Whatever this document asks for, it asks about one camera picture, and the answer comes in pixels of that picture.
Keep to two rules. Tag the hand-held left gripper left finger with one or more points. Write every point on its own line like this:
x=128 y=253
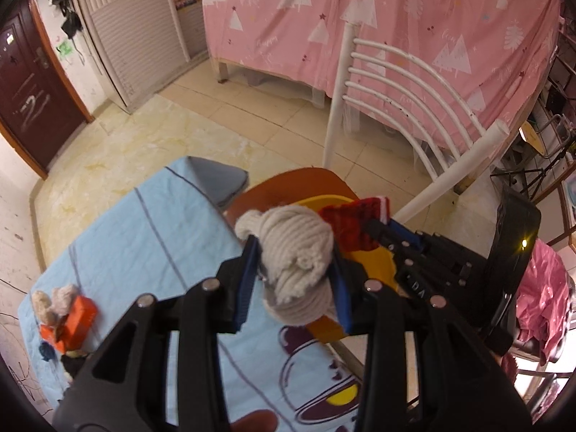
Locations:
x=245 y=279

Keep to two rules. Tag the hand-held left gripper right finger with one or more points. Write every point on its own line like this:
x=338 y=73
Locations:
x=339 y=292

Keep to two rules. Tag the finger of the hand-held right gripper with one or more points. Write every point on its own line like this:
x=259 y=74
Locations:
x=382 y=239
x=407 y=234

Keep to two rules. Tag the yellow plastic bin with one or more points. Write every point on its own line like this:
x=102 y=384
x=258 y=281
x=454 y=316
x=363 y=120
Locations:
x=375 y=265

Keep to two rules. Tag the red cloth with white trim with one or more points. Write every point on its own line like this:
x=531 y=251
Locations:
x=346 y=222

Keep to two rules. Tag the beige yarn wad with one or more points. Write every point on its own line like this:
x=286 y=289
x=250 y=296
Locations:
x=292 y=238

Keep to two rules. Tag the person's left hand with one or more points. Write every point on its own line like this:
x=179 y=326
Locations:
x=254 y=422

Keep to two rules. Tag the pink plastic bag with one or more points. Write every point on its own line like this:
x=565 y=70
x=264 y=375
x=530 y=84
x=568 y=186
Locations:
x=544 y=292

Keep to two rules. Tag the white metal chair wooden seat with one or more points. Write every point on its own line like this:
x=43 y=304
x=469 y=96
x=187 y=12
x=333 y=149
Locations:
x=270 y=186

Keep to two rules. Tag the light blue tablecloth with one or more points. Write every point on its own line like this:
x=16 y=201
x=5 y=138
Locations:
x=135 y=234

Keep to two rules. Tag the beige fluffy wad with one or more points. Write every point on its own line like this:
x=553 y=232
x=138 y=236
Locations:
x=64 y=299
x=40 y=306

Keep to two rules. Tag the black crumpled scrap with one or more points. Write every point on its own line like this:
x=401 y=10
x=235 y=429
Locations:
x=74 y=366

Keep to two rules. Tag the blue crumpled scrap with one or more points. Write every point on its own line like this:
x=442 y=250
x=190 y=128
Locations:
x=47 y=352

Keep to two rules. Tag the pink tree print bed sheet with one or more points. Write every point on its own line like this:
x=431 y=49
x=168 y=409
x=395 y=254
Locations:
x=405 y=9

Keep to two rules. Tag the white louvered wardrobe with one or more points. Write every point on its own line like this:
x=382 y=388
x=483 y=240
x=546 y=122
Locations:
x=130 y=31

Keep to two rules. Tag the dark brown door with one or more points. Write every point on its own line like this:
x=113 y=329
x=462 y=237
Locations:
x=27 y=94

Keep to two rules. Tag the wooden bed frame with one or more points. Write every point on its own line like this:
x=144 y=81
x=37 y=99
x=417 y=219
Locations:
x=222 y=69

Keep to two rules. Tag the green wall sticker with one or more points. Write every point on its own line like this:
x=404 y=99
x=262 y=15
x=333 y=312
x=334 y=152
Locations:
x=65 y=48

